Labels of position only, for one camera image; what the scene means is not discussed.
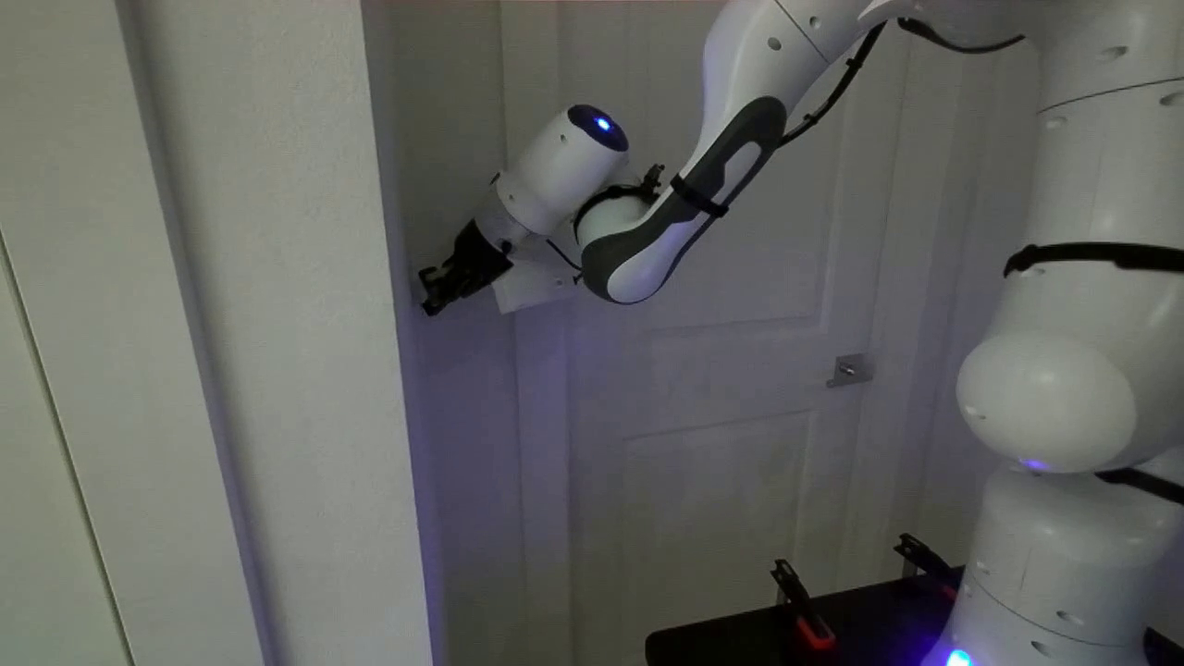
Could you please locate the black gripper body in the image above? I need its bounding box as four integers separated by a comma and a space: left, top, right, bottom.
448, 218, 519, 297

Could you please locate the white panel door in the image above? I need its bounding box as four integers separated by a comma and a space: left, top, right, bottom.
562, 0, 995, 666

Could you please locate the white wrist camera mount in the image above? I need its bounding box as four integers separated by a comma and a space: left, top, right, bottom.
493, 235, 585, 319

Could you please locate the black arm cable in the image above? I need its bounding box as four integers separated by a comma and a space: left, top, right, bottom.
774, 11, 1027, 149

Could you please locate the red handled black clamp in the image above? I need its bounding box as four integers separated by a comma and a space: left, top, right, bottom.
764, 554, 842, 655

